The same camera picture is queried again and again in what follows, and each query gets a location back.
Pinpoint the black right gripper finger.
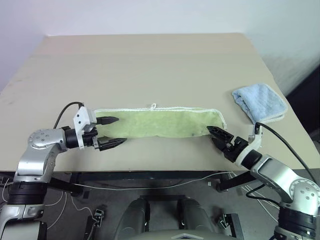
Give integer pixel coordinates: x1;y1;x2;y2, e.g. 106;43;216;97
210;136;228;154
206;125;235;142

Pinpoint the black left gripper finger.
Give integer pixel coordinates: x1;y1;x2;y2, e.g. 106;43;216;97
97;137;127;152
96;115;121;126

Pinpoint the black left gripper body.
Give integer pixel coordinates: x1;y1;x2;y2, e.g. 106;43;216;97
83;125;101;151

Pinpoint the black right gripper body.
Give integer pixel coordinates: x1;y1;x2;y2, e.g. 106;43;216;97
223;136;249;164

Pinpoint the green terry towel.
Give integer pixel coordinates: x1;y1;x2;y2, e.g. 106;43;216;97
92;102;227;141

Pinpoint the folded blue terry towel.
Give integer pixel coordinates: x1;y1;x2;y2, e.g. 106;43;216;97
231;83;289;125

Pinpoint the black metal stand foot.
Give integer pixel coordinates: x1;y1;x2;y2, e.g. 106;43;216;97
215;212;245;240
84;208;106;240

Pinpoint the grey rounded robot leg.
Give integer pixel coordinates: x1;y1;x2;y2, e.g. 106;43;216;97
116;196;149;240
176;196;216;234

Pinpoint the grey robot torso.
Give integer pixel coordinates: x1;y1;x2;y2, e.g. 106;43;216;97
128;229;242;240

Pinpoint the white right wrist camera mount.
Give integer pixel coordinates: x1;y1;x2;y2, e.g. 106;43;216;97
234;123;263;167

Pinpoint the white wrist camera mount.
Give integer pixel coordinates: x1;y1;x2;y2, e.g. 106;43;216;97
234;123;263;167
72;105;98;151

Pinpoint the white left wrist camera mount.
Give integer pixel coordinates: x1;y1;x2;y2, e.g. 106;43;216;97
72;105;98;151

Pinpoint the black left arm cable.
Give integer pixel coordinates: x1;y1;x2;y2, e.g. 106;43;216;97
53;101;85;130

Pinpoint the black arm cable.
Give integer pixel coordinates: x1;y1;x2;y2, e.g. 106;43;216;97
254;121;319;183
53;101;85;130

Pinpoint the thin white cord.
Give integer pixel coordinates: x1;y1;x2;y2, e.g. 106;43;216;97
71;172;236;192

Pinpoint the black table frame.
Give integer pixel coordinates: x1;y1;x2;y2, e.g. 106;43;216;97
46;170;258;198

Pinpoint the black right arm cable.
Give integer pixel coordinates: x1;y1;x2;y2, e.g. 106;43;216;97
254;121;319;183

